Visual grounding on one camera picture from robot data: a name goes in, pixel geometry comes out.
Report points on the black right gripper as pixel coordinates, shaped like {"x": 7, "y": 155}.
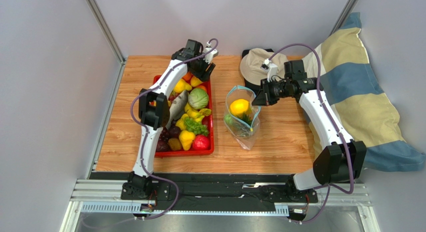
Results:
{"x": 265, "y": 93}

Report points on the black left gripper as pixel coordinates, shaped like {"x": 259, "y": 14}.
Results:
{"x": 204, "y": 75}

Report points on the clear zip top bag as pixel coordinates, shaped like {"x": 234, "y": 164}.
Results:
{"x": 238, "y": 92}

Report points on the orange toy pineapple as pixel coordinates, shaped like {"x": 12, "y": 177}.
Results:
{"x": 242, "y": 126}

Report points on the green toy cucumber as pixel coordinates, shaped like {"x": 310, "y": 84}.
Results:
{"x": 228, "y": 119}

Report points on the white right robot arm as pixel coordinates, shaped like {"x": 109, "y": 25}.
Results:
{"x": 342, "y": 157}

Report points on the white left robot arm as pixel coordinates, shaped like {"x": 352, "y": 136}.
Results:
{"x": 154, "y": 112}

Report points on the orange toy mango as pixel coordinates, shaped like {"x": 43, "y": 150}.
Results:
{"x": 195, "y": 82}

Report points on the orange toy orange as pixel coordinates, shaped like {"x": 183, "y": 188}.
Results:
{"x": 187, "y": 77}

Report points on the green toy cabbage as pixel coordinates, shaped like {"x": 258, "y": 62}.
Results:
{"x": 198, "y": 99}

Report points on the yellow toy pear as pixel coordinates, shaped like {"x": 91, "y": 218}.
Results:
{"x": 182, "y": 86}

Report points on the beige bucket hat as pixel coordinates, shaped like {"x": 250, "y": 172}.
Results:
{"x": 280, "y": 59}

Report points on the yellow toy bananas bunch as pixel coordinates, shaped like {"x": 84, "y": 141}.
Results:
{"x": 191, "y": 117}

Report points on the grey toy fish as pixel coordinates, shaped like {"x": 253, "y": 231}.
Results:
{"x": 177, "y": 108}

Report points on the green toy grapes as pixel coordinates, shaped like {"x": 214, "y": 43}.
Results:
{"x": 195, "y": 127}

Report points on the yellow toy bell pepper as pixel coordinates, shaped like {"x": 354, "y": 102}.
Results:
{"x": 186, "y": 139}

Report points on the dark purple toy grapes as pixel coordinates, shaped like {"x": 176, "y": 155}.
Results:
{"x": 173, "y": 132}

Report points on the red toy strawberry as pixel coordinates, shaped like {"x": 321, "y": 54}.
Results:
{"x": 201, "y": 143}

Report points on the brown toy kiwi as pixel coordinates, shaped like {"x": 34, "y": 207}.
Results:
{"x": 174, "y": 144}

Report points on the red plastic tray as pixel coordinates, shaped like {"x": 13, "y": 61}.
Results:
{"x": 210, "y": 125}

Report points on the dark red toy plum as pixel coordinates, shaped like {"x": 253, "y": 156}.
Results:
{"x": 162, "y": 146}

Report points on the striped pillow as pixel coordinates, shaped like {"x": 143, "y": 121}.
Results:
{"x": 351, "y": 88}

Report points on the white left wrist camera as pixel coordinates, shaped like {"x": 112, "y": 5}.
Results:
{"x": 210, "y": 51}

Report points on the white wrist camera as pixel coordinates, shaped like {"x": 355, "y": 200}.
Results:
{"x": 210, "y": 51}
{"x": 271, "y": 69}

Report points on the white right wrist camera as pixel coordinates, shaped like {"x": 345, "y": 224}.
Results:
{"x": 271, "y": 69}

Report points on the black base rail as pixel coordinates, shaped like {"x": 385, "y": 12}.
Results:
{"x": 215, "y": 192}

